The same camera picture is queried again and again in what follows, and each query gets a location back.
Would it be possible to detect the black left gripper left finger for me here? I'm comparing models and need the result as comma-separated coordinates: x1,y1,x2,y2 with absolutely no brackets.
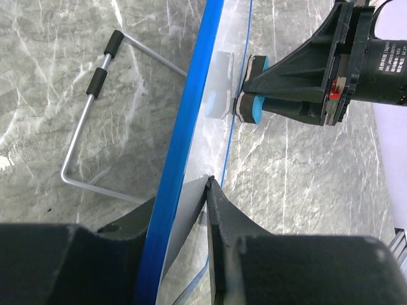
1,199,155,304

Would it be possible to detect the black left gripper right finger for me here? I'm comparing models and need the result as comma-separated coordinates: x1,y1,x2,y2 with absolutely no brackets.
205,177,406,304

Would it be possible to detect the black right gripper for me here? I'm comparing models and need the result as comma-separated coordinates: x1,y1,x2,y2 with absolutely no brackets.
240,1,406,126

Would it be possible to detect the blue whiteboard eraser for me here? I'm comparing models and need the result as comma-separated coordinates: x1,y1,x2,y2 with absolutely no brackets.
235,55,268,124

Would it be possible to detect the blue framed whiteboard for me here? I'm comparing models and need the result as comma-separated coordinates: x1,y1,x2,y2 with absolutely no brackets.
132,1,252,304

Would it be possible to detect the metal wire whiteboard stand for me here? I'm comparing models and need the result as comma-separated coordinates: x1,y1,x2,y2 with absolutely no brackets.
60,29,188,204

